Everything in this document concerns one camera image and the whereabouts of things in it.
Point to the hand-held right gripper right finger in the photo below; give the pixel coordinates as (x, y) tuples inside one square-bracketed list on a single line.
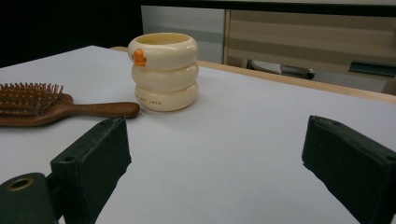
[(351, 161)]

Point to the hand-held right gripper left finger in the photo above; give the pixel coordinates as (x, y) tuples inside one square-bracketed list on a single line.
[(93, 161)]

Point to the wooden paddle hairbrush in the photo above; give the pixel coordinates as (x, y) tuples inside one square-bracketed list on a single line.
[(102, 109)]

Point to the cream ringed cup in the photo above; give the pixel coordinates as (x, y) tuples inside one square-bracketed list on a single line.
[(165, 74)]

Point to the white cabinet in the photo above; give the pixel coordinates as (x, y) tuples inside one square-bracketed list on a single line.
[(183, 28)]

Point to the black frame bar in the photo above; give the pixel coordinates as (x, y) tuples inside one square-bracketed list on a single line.
[(280, 6)]

